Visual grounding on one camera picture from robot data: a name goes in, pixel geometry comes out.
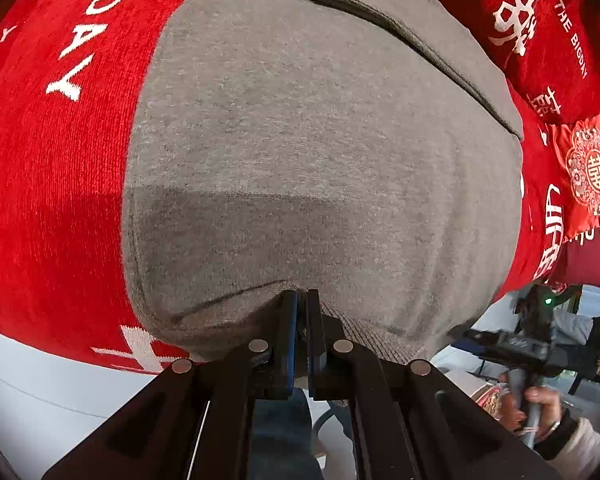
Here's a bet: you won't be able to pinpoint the person's right forearm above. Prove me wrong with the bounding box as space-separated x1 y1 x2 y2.
530 409 600 477

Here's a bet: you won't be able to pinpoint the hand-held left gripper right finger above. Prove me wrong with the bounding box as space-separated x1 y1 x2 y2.
303 288 564 480

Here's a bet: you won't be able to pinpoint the person's right hand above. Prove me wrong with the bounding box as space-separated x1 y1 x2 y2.
499 371 567 444

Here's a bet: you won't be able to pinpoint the red patterned cushion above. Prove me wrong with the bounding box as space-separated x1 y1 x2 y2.
554 112 600 241

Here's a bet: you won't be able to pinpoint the grey knit sweater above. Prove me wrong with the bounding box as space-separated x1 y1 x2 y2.
121 0 526 364

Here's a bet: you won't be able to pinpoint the person's blue jeans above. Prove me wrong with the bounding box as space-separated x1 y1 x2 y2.
249 389 327 480

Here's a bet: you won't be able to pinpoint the red printed blanket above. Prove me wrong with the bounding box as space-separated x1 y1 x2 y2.
0 0 600 376

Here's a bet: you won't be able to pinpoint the white bed base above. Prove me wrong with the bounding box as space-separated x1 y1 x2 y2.
0 324 191 480

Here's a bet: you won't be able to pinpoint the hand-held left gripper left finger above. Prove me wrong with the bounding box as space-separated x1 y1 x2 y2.
42 290 301 480

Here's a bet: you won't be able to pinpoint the dark red cloth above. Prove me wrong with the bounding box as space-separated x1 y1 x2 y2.
562 232 600 293

